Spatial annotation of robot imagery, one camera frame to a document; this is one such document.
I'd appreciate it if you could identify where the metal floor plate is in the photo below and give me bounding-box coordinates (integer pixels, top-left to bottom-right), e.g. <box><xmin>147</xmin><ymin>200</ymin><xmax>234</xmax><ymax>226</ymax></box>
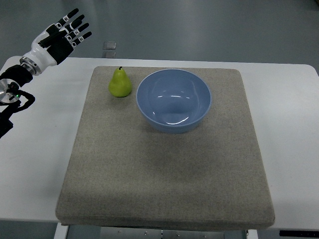
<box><xmin>103</xmin><ymin>41</ymin><xmax>117</xmax><ymax>50</ymax></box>

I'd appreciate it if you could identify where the green pear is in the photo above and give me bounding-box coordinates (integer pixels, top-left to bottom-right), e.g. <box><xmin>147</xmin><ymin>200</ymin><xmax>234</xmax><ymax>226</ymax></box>
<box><xmin>108</xmin><ymin>67</ymin><xmax>132</xmax><ymax>98</ymax></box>

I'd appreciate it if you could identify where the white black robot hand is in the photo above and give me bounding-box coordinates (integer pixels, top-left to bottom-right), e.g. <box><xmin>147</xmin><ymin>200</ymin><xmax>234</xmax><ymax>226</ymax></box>
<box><xmin>19</xmin><ymin>8</ymin><xmax>92</xmax><ymax>75</ymax></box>

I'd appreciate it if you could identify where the blue bowl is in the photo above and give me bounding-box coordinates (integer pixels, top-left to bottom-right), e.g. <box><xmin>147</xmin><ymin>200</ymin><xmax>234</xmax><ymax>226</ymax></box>
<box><xmin>136</xmin><ymin>69</ymin><xmax>212</xmax><ymax>134</ymax></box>

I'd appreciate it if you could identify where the grey felt mat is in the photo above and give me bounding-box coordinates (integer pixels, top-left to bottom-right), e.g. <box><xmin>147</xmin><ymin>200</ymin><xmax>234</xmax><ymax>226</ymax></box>
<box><xmin>55</xmin><ymin>66</ymin><xmax>275</xmax><ymax>231</ymax></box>

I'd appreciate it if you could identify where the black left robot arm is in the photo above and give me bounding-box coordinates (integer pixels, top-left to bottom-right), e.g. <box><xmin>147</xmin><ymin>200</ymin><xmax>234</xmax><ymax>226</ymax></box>
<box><xmin>0</xmin><ymin>64</ymin><xmax>35</xmax><ymax>136</ymax></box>

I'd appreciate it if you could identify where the metal table frame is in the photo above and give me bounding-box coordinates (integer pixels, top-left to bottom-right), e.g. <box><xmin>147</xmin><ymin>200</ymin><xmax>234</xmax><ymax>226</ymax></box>
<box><xmin>54</xmin><ymin>223</ymin><xmax>259</xmax><ymax>239</ymax></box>

